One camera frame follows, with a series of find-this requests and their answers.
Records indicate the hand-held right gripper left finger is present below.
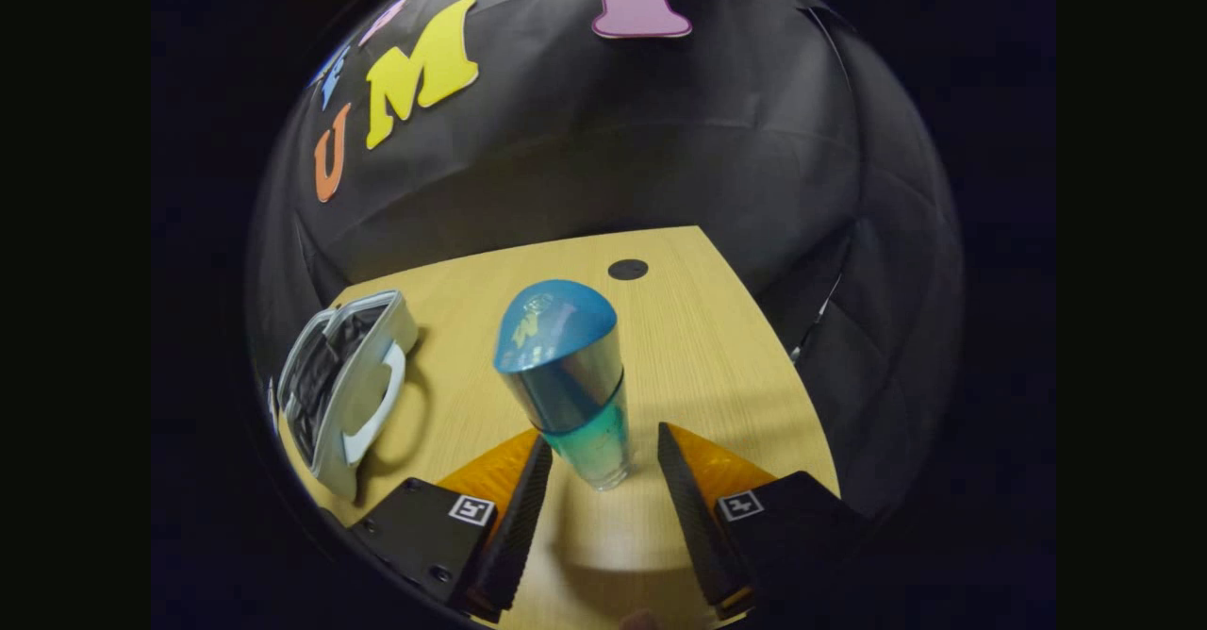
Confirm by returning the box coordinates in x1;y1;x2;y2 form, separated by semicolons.
347;432;554;623

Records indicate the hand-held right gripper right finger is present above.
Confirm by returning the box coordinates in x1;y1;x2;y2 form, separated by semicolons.
657;422;873;620

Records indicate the teal bottle with blue cap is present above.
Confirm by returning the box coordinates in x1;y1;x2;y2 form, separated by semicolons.
493;279;633;492

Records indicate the light blue suitcase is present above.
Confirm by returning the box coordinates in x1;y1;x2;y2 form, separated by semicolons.
275;290;420;503

